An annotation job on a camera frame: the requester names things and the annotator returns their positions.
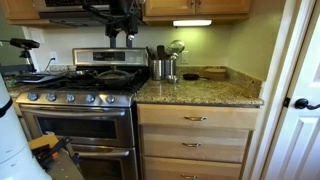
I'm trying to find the black stereo camera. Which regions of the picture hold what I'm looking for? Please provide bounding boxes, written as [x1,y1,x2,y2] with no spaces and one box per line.
[8,37,41,51]

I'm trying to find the wooden spice drawer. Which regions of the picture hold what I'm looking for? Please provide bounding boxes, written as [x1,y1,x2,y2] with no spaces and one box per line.
[137,103,261,131]

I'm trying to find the wooden wall cabinet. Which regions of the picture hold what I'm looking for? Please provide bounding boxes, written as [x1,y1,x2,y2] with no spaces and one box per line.
[0,0,51,27]

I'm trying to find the wooden base cabinet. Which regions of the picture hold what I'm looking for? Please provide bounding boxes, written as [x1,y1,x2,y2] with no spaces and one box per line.
[135,102,262,180]

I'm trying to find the wide white switch plate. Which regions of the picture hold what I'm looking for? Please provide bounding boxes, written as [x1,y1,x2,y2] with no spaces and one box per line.
[29,29,46,44]

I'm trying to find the dark wooden spatula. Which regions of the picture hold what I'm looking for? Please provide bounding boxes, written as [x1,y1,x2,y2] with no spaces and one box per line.
[156,44,168,61]

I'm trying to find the wire whisk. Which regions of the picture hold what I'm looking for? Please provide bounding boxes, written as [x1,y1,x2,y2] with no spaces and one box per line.
[168,39,186,61]

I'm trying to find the yellow block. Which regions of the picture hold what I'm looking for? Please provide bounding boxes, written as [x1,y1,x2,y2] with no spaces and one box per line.
[28,133,60,151]

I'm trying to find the over-range microwave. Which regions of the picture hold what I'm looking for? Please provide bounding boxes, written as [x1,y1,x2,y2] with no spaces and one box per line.
[32,0,145,28]

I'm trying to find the oven door with window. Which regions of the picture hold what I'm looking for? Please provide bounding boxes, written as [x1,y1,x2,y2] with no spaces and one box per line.
[18,103,136,149]

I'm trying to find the stainless steel gas range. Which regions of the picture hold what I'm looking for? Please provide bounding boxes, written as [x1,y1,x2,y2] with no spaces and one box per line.
[14,47,151,180]

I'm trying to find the white light switch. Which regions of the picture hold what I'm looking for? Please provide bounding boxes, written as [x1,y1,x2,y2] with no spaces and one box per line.
[180,50,190,65]

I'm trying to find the wooden drawer metal handle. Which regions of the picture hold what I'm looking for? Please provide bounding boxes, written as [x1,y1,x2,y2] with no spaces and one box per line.
[141,125,251,164]
[142,156,243,180]

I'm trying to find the black pot handle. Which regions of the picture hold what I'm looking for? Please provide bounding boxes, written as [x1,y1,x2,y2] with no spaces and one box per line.
[165,74,180,85]

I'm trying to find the black power cord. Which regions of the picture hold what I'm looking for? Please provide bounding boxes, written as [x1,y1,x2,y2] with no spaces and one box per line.
[42,56,56,73]

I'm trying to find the wooden wall cabinet two doors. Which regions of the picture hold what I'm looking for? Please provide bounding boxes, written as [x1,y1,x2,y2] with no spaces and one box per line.
[141,0,253,24]

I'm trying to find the small black pan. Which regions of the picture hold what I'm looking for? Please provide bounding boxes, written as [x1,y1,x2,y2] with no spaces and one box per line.
[182,72,211,82]

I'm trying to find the silver stove knob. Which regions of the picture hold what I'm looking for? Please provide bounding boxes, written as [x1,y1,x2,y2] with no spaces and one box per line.
[65,93,77,104]
[104,94,116,105]
[84,94,97,104]
[45,92,58,103]
[27,92,39,102]

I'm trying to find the dark flat tray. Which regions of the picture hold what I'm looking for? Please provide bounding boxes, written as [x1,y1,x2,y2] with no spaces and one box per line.
[14,72,65,85]

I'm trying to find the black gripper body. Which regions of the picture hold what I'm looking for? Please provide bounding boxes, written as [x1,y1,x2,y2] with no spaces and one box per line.
[105,0,140,36]

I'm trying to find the grey metal plate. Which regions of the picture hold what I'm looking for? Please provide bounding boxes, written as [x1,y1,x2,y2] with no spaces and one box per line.
[45,149,85,180]

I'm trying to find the small steel oven door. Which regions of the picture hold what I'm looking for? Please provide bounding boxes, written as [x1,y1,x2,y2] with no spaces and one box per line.
[69,143,139,180]

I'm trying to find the black camera tripod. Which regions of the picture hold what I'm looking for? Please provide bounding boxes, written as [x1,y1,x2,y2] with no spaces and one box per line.
[18,48,38,73]

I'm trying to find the black door lever handle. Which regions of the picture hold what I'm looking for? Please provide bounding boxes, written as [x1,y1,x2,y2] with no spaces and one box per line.
[294,97,320,112]

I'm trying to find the black wok wooden handle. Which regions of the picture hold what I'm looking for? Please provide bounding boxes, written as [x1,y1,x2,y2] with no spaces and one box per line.
[65,68,143,89]

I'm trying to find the white panel door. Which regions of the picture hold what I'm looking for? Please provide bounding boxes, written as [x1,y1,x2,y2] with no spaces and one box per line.
[261,0,320,180]

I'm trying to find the steel wok lid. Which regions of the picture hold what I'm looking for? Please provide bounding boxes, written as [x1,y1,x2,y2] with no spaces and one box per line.
[99,66,134,81]

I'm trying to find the white wall outlet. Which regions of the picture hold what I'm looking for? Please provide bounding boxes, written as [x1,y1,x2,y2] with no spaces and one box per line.
[49,50,59,64]

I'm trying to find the black cable bundle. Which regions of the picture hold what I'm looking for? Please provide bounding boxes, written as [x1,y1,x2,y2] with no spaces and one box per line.
[79,0,142,27]

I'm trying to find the under-cabinet light bar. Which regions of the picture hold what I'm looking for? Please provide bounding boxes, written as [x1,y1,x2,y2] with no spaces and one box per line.
[172,19,213,28]

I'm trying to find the black clamp orange trigger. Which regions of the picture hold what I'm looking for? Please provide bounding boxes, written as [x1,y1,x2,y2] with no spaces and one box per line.
[32,135,82,172]

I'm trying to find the white door frame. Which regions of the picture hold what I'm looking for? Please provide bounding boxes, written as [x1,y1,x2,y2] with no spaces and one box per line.
[242,0,318,180]

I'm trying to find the wooden bowl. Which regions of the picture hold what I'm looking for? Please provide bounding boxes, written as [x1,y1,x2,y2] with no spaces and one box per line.
[203,67,228,82]

